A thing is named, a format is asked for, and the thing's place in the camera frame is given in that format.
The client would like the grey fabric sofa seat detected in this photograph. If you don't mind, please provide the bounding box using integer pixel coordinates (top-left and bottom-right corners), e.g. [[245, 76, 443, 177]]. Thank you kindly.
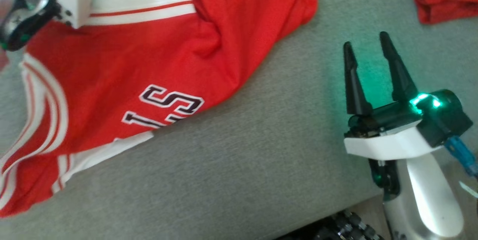
[[0, 0, 478, 240]]

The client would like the black ribbed cable conduit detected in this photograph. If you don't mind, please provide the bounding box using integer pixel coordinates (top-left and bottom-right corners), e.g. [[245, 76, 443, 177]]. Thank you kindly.
[[276, 210, 386, 240]]

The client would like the blue right camera connector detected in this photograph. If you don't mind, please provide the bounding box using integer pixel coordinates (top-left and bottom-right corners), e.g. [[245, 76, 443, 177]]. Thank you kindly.
[[444, 135, 478, 179]]

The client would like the red white sports jersey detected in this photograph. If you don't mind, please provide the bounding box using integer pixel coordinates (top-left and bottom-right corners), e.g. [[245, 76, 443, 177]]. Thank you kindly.
[[0, 0, 318, 218]]

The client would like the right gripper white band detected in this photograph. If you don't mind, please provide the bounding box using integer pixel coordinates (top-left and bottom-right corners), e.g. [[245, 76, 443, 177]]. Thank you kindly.
[[343, 31, 446, 161]]

